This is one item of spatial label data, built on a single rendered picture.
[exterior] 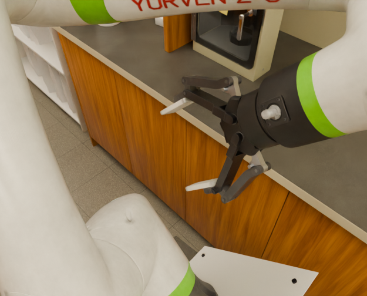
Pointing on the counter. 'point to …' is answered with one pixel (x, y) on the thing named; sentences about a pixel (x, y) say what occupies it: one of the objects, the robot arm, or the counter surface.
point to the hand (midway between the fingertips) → (183, 148)
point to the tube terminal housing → (270, 21)
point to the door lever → (242, 23)
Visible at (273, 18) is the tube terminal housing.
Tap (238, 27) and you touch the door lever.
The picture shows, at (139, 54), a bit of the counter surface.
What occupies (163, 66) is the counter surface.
